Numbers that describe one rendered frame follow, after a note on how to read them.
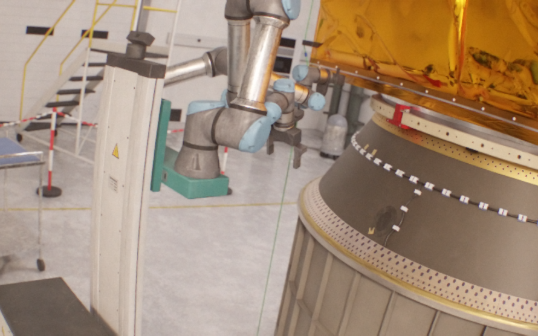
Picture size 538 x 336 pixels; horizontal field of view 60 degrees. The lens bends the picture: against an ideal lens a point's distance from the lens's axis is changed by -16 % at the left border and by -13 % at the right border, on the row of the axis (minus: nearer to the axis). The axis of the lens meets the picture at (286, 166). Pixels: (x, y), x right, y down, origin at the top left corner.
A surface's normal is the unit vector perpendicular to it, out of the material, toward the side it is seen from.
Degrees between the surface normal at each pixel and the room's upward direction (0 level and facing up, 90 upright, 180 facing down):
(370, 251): 43
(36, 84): 90
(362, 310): 90
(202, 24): 90
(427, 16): 90
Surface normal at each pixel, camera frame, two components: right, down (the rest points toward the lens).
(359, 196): -0.73, -0.51
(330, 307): -0.87, -0.04
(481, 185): -0.44, -0.36
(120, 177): -0.70, 0.04
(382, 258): -0.39, -0.68
